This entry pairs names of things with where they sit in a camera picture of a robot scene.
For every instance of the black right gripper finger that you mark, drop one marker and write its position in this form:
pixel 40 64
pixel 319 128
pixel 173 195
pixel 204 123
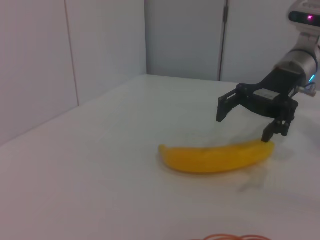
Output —
pixel 277 126
pixel 228 105

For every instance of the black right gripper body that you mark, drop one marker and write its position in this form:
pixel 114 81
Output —
pixel 272 100

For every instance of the yellow banana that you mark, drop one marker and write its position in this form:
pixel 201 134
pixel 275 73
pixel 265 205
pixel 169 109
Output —
pixel 212 160

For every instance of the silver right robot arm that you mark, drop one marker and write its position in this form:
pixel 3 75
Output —
pixel 297 60

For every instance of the white door panel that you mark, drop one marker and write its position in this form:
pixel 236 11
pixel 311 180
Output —
pixel 185 37

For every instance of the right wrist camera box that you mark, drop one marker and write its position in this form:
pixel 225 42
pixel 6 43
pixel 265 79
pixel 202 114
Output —
pixel 300 17

